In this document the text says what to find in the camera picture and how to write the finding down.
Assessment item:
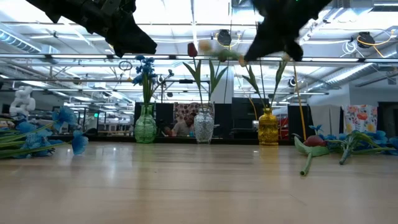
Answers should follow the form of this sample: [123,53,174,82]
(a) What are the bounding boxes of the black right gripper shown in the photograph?
[244,0,332,62]

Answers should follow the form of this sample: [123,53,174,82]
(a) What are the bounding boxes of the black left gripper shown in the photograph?
[26,0,158,58]

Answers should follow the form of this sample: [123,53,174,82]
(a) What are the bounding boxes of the yellow glass vase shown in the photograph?
[257,108,280,146]

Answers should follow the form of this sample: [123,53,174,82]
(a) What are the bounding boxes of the green glass vase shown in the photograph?
[134,105,158,144]

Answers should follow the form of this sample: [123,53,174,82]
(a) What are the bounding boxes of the clear textured glass vase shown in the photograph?
[194,111,215,144]

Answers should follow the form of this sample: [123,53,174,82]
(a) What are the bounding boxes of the black partition panel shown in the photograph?
[134,101,175,138]
[231,98,271,139]
[287,105,312,139]

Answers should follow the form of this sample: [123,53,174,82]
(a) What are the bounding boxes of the red equipment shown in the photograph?
[277,113,289,140]

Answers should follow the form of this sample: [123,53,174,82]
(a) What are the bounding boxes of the dark dotted patterned cloth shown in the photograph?
[173,102,215,124]

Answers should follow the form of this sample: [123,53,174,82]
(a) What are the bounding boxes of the person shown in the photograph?
[164,113,197,138]

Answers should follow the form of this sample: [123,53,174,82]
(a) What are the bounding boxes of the colourful floral cloth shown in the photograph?
[341,105,379,131]

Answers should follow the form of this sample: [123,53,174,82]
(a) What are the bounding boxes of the yellow hanging cable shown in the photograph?
[292,62,307,141]

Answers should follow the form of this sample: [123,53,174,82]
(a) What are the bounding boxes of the overhead frame light bar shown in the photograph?
[0,53,398,63]

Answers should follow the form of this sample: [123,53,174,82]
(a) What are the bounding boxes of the black ceiling cable reel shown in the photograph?
[357,30,376,49]
[216,29,233,47]

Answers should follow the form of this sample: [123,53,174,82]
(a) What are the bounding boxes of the black metal stand frame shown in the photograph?
[160,79,211,103]

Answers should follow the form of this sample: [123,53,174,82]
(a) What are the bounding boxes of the black aluminium table frame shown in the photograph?
[49,134,296,146]

